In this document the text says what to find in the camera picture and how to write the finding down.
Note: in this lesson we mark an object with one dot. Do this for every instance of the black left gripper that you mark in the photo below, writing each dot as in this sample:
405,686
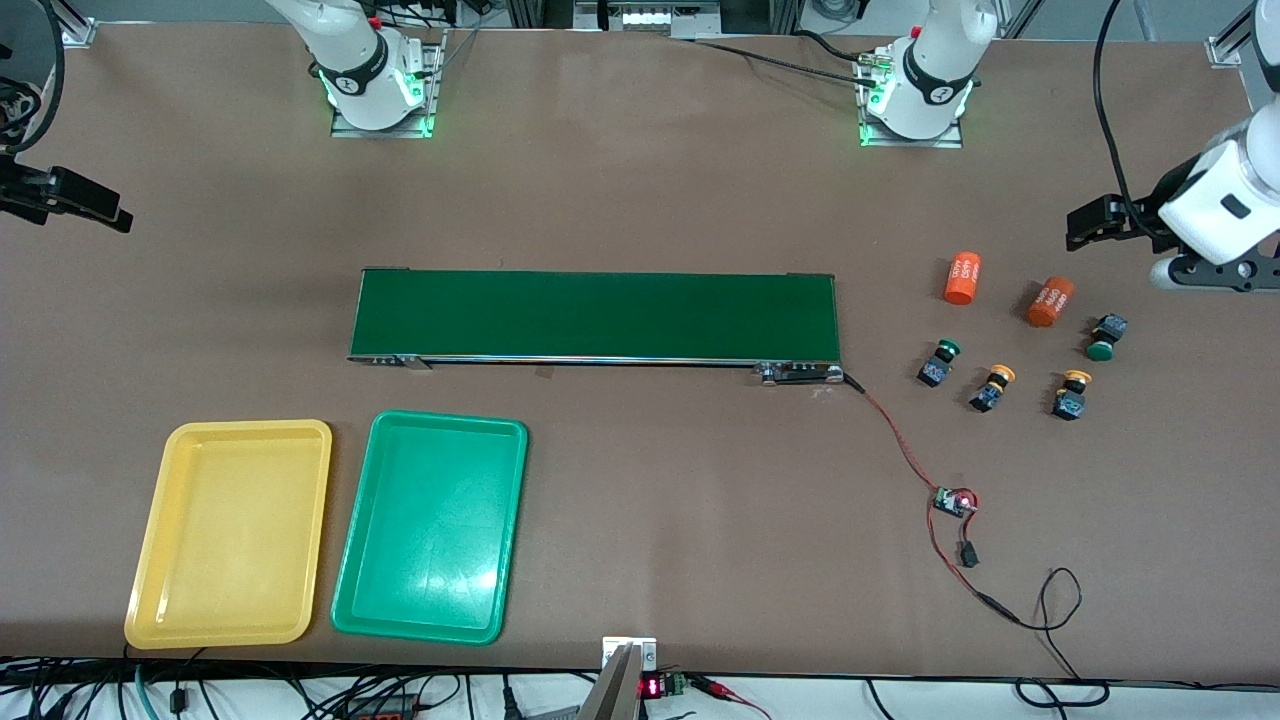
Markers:
1141,213

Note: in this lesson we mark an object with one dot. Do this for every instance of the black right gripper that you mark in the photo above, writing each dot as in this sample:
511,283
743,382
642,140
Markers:
30,189

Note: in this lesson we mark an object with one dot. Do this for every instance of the orange 4680 battery cylinder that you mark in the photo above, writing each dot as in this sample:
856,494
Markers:
962,278
1050,302

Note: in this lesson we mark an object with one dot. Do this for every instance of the green push button switch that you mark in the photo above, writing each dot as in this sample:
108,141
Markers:
938,365
1106,335

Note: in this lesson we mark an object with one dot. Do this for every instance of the yellow push button switch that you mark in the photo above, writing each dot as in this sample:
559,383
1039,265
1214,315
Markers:
1070,398
990,390

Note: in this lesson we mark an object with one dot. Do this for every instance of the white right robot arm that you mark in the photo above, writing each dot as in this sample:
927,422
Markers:
355,70

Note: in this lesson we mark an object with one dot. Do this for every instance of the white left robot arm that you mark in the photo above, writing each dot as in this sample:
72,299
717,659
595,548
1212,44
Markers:
935,80

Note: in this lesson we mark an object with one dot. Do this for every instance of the small green circuit board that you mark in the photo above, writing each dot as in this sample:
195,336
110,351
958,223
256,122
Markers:
953,502

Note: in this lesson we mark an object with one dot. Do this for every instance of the yellow plastic tray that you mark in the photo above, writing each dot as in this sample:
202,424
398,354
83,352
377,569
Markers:
230,540

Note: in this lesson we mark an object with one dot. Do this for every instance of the red black power lead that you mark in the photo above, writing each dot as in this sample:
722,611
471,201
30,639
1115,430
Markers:
1000,607

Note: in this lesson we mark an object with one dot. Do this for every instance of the green plastic tray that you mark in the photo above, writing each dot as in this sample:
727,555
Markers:
430,530

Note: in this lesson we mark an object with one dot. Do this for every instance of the metal rack with light strip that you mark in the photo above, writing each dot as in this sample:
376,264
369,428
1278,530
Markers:
650,18

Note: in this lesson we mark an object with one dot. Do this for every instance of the green belt conveyor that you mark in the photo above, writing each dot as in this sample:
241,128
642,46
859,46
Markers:
600,315

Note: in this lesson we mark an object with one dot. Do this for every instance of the orange power strip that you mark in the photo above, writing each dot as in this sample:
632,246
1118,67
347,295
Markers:
385,710

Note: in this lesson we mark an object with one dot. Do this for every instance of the red clip leads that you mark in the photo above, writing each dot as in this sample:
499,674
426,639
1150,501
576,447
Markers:
725,690

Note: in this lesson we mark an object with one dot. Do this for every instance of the red digit display module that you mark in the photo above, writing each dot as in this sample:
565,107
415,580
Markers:
652,687

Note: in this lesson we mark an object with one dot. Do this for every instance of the aluminium frame profile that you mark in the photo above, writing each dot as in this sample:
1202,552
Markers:
1232,45
75,28

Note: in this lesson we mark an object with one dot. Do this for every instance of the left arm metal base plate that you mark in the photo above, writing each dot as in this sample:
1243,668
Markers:
945,140

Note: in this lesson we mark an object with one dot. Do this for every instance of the white metal bracket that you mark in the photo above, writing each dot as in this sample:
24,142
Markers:
648,655

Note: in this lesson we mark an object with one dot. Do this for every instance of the grey camera post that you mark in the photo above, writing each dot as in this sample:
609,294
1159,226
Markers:
612,690

